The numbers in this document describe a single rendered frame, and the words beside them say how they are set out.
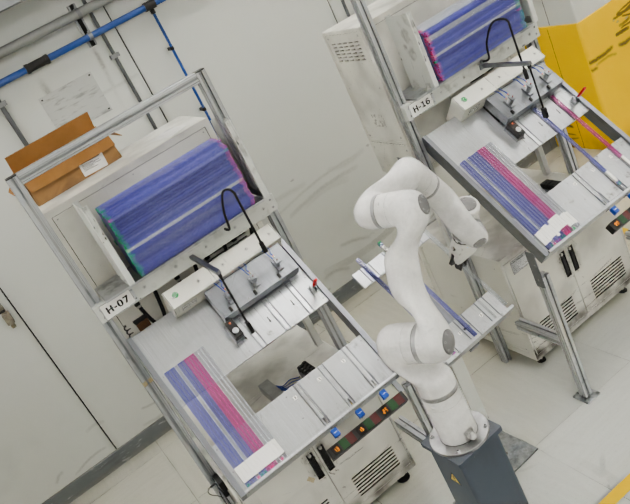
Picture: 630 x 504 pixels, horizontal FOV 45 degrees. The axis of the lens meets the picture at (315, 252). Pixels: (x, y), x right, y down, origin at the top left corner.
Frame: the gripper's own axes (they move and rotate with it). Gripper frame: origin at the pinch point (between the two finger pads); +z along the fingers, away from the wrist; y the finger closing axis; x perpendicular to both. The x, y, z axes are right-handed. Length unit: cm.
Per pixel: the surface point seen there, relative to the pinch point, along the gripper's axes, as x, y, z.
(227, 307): 49, -70, 8
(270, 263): 52, -46, 6
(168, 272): 69, -79, -4
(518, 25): 61, 101, -17
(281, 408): 10, -78, 21
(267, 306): 43, -57, 15
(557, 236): -8, 48, 19
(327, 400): 2, -64, 23
